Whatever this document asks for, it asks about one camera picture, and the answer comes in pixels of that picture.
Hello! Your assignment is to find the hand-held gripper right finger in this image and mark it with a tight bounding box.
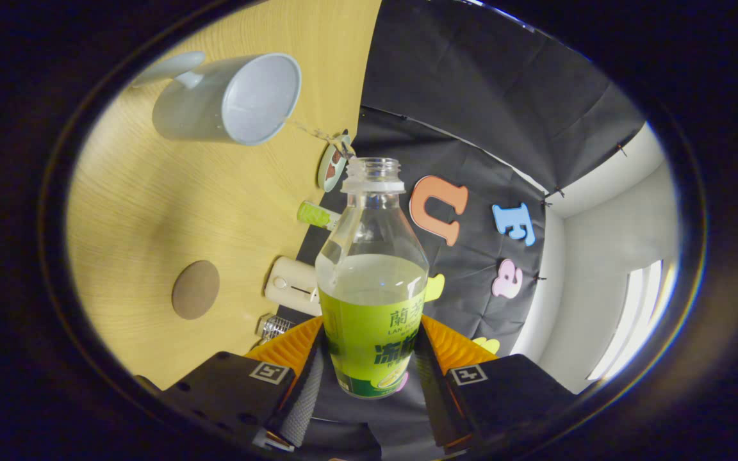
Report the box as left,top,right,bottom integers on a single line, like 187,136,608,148
415,314,578,449

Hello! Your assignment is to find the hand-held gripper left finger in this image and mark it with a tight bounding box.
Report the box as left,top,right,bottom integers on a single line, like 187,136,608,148
164,315,326,452

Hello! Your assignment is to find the green label juice bottle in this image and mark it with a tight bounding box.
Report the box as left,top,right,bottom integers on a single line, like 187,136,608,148
315,157,431,400

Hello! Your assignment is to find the round brown coaster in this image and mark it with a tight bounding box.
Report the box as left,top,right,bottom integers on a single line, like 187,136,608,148
172,260,221,321

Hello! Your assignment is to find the white cup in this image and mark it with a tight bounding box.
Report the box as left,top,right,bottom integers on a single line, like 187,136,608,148
131,51,302,147

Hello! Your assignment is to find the small capped green bottle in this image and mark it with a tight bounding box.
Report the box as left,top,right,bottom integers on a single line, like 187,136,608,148
297,200,342,231

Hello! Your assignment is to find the metal mesh holder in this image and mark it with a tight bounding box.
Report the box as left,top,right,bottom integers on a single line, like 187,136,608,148
256,314,296,343

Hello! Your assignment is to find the white toaster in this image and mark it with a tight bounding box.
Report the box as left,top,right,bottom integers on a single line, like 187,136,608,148
264,257,322,317

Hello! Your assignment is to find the ceiling light panel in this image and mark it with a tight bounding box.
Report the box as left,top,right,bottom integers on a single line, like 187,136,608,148
587,259,677,382

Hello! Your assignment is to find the pale green plate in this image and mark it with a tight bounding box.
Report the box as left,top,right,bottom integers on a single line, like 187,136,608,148
316,131,352,193

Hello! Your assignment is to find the wooden table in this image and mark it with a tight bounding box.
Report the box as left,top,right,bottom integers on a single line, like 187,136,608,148
65,0,382,391

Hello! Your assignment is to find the black backdrop cloth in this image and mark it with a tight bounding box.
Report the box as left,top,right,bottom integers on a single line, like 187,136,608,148
276,0,648,461

